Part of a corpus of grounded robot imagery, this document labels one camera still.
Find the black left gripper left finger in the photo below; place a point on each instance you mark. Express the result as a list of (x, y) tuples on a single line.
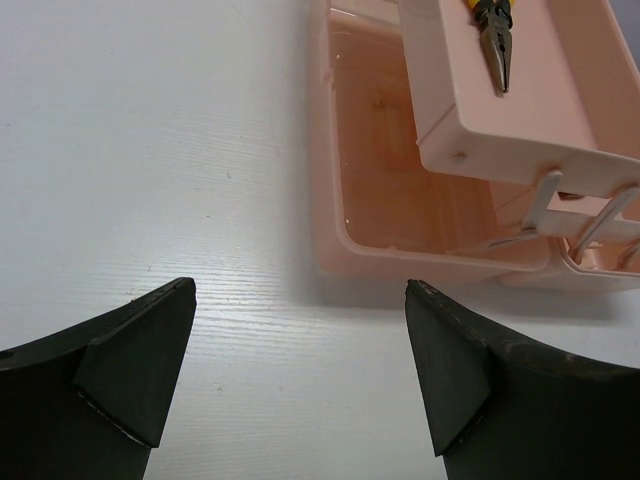
[(91, 401)]

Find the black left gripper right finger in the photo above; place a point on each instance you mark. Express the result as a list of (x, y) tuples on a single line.
[(501, 405)]

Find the pink plastic toolbox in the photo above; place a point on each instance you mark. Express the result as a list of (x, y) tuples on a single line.
[(420, 170)]

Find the yellow needle-nose pliers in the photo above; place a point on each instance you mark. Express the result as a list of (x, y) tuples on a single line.
[(494, 21)]

